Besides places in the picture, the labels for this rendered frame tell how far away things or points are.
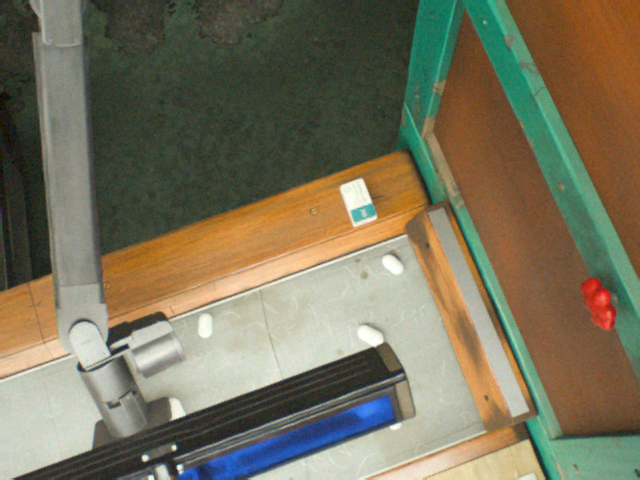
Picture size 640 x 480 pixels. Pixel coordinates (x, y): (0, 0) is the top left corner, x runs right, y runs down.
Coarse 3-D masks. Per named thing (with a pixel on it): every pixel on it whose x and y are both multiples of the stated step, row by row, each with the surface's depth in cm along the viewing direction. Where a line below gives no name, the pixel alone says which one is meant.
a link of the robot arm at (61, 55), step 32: (64, 0) 80; (64, 32) 81; (64, 64) 85; (64, 96) 86; (64, 128) 87; (64, 160) 88; (64, 192) 89; (96, 192) 91; (64, 224) 90; (96, 224) 91; (64, 256) 91; (96, 256) 92; (64, 288) 91; (96, 288) 92; (64, 320) 92; (96, 320) 93
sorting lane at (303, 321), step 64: (192, 320) 113; (256, 320) 113; (320, 320) 113; (384, 320) 112; (0, 384) 112; (64, 384) 112; (192, 384) 111; (256, 384) 111; (448, 384) 110; (0, 448) 109; (64, 448) 109; (384, 448) 108
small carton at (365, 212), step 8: (352, 184) 113; (360, 184) 113; (344, 192) 113; (352, 192) 113; (360, 192) 113; (344, 200) 113; (352, 200) 112; (360, 200) 112; (368, 200) 112; (352, 208) 112; (360, 208) 112; (368, 208) 112; (352, 216) 112; (360, 216) 112; (368, 216) 112; (376, 216) 112; (360, 224) 113
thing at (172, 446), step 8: (160, 448) 73; (168, 448) 73; (176, 448) 73; (144, 456) 73; (152, 456) 73; (160, 464) 71; (168, 464) 72; (152, 472) 72; (160, 472) 71; (168, 472) 71; (176, 472) 72; (184, 472) 73
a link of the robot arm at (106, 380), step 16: (112, 352) 97; (128, 352) 97; (80, 368) 97; (96, 368) 96; (112, 368) 96; (128, 368) 99; (96, 384) 96; (112, 384) 97; (128, 384) 98; (96, 400) 98; (112, 400) 98
